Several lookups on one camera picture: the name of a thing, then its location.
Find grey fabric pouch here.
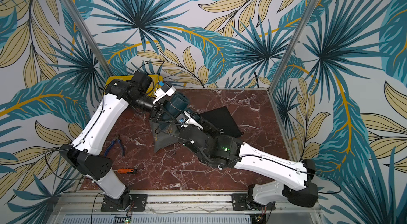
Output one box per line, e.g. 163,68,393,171
149,121,188,153

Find black pouch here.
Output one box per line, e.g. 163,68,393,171
200,106,243,138

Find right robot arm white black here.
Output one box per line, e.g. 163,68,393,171
179,126,319,208

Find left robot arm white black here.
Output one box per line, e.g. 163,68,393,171
59,71,176,202

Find yellow black toolbox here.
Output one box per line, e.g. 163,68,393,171
104,74,164,98

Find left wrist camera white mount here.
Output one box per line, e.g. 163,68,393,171
153,81,176,104

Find blue handled pliers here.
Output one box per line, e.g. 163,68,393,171
104,134,125,157

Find orange handled screwdriver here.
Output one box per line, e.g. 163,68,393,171
115,169,137,174

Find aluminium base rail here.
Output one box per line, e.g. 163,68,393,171
48,190,326,224

